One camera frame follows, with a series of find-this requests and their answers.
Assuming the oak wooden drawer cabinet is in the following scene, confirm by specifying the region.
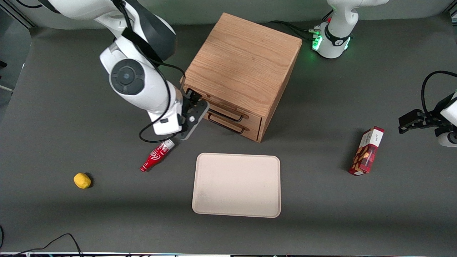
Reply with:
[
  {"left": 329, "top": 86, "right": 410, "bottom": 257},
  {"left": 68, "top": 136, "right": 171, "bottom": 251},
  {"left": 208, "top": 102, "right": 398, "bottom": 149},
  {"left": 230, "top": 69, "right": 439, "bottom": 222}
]
[{"left": 180, "top": 12, "right": 303, "bottom": 143}]

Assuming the black cable at table edge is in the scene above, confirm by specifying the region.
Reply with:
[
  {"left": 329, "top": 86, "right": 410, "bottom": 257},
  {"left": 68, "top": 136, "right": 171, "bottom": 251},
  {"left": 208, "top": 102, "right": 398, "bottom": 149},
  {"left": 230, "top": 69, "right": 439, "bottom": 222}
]
[{"left": 0, "top": 225, "right": 83, "bottom": 257}]

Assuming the yellow lemon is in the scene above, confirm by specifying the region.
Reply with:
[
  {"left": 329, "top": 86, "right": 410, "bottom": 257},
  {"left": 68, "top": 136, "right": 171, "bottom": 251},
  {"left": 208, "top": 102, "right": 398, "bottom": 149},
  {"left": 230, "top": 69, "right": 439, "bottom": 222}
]
[{"left": 74, "top": 173, "right": 92, "bottom": 189}]

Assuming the black cable loop on left arm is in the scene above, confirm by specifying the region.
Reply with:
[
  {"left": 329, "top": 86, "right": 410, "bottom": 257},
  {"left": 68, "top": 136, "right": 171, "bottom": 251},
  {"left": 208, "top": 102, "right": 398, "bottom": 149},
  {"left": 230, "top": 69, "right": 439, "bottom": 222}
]
[{"left": 421, "top": 71, "right": 457, "bottom": 115}]

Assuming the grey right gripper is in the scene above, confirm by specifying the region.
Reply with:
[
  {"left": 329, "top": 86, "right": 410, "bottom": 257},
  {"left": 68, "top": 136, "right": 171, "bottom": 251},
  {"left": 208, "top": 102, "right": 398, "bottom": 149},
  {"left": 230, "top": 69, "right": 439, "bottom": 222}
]
[{"left": 177, "top": 89, "right": 210, "bottom": 141}]

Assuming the red cola bottle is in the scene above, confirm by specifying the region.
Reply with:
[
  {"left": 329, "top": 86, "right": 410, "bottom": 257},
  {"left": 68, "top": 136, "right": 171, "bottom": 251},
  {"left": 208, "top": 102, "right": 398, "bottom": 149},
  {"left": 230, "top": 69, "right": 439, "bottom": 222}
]
[{"left": 140, "top": 139, "right": 175, "bottom": 172}]

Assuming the aluminium frame rail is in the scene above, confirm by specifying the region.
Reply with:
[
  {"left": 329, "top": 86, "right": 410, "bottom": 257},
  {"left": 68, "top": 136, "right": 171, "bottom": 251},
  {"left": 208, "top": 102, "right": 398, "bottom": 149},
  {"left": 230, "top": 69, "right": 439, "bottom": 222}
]
[{"left": 0, "top": 3, "right": 37, "bottom": 29}]

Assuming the wooden drawer with black handle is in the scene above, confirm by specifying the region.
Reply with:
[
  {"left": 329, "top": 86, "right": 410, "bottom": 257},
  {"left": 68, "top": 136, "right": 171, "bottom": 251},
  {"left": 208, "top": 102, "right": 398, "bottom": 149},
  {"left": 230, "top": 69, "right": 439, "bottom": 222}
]
[
  {"left": 184, "top": 87, "right": 264, "bottom": 124},
  {"left": 206, "top": 111, "right": 262, "bottom": 142}
]

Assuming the beige plastic tray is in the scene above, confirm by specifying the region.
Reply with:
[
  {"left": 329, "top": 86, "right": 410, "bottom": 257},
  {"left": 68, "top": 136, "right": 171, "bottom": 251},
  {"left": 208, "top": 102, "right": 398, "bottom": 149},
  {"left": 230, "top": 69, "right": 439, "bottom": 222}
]
[{"left": 192, "top": 153, "right": 281, "bottom": 218}]

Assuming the red snack box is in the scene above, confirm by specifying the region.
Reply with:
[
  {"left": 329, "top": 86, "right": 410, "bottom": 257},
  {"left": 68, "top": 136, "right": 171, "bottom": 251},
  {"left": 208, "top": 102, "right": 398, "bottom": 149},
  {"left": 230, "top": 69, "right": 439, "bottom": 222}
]
[{"left": 348, "top": 126, "right": 385, "bottom": 176}]

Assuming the black cable at left arm base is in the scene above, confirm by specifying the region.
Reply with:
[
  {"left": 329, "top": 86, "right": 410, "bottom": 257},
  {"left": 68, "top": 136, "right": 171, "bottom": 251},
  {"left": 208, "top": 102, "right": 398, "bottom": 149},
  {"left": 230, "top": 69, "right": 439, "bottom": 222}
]
[{"left": 270, "top": 20, "right": 322, "bottom": 41}]

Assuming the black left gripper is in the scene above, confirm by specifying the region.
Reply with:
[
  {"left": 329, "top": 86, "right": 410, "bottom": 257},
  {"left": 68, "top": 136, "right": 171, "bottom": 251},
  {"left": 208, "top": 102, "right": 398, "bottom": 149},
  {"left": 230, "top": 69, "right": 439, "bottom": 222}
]
[{"left": 399, "top": 110, "right": 445, "bottom": 135}]

